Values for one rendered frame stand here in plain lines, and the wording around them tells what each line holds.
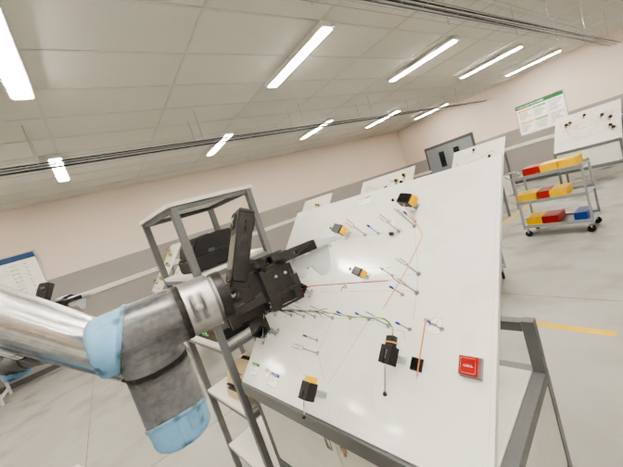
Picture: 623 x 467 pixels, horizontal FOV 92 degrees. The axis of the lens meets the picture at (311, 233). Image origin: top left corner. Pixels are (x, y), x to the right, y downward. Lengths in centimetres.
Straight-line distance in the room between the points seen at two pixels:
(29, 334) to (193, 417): 25
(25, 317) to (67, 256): 768
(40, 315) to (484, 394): 96
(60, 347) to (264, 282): 29
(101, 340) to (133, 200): 798
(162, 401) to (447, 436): 78
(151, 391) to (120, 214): 791
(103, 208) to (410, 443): 787
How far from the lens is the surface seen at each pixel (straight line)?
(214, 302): 43
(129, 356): 43
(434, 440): 106
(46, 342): 56
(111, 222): 827
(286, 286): 46
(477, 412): 101
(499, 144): 811
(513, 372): 146
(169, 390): 45
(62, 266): 824
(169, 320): 42
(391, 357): 104
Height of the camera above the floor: 165
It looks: 6 degrees down
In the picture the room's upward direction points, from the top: 18 degrees counter-clockwise
